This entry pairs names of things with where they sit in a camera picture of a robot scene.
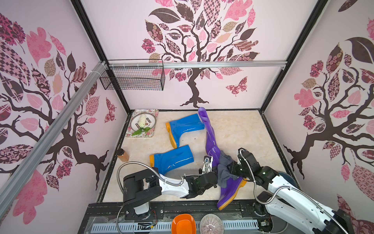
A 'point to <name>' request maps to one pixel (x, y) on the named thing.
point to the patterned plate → (150, 121)
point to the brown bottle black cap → (122, 155)
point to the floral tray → (149, 133)
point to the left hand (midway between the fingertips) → (217, 170)
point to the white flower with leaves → (141, 121)
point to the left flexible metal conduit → (147, 163)
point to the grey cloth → (224, 174)
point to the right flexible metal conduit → (247, 163)
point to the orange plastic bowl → (183, 224)
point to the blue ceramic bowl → (289, 178)
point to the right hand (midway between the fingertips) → (227, 165)
